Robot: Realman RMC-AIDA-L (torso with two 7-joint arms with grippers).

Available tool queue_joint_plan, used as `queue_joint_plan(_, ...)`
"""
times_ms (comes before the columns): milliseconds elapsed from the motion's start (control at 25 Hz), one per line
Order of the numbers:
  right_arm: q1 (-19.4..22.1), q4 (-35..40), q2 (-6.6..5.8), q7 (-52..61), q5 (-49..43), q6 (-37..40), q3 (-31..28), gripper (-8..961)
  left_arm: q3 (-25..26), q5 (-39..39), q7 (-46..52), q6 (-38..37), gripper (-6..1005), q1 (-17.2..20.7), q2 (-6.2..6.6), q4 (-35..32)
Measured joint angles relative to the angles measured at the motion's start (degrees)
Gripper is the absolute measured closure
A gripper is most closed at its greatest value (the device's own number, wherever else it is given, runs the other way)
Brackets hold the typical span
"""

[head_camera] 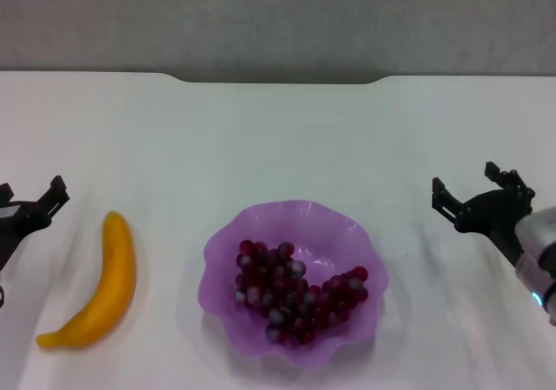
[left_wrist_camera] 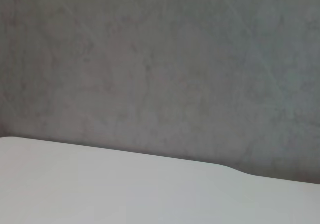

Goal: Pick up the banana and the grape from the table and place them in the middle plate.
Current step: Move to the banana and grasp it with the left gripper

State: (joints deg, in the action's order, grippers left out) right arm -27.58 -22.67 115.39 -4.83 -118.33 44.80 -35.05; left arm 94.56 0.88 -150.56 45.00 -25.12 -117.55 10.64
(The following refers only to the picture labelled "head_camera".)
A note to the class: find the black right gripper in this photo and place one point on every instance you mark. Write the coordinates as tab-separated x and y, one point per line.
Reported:
495	212

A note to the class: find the red grape bunch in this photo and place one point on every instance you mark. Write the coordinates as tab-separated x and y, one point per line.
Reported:
282	286

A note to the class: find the yellow banana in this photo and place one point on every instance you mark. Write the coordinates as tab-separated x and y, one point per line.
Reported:
114	277

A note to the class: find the purple wavy plastic bowl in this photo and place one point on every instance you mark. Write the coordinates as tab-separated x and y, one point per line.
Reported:
226	255

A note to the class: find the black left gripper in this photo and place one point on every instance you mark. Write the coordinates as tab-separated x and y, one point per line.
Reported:
19	225

